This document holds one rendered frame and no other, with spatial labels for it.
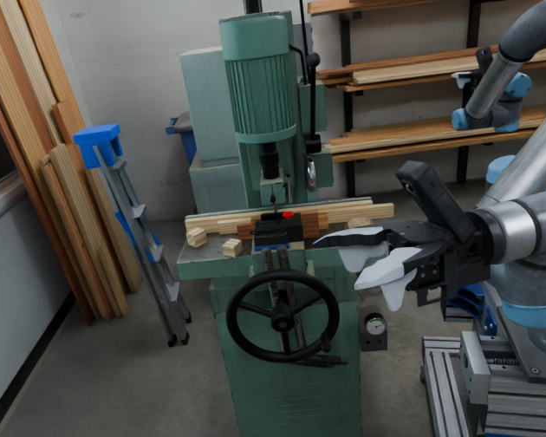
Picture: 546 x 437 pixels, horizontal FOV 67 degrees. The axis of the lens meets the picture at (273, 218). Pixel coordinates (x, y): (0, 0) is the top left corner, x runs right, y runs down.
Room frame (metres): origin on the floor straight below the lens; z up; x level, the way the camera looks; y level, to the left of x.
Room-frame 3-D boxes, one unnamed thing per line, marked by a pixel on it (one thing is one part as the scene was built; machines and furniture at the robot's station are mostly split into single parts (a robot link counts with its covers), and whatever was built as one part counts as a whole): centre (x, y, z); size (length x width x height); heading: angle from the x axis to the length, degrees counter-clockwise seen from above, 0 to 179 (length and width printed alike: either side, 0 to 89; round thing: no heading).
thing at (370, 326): (0.97, -0.26, 0.65); 0.06 x 0.04 x 0.08; 87
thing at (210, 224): (1.21, -0.02, 0.93); 0.60 x 0.02 x 0.05; 87
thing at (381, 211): (1.19, -0.10, 0.92); 0.55 x 0.02 x 0.04; 87
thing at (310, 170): (1.31, -0.14, 1.02); 0.12 x 0.03 x 0.12; 177
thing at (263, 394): (1.31, -0.02, 0.36); 0.58 x 0.45 x 0.71; 177
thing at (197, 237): (1.15, 0.24, 0.92); 0.05 x 0.04 x 0.04; 134
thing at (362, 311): (1.04, -0.27, 0.58); 0.12 x 0.08 x 0.08; 177
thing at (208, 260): (1.08, -0.01, 0.87); 0.61 x 0.30 x 0.06; 87
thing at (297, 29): (1.50, -0.17, 1.40); 0.10 x 0.06 x 0.16; 177
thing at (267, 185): (1.21, -0.01, 1.03); 0.14 x 0.07 x 0.09; 177
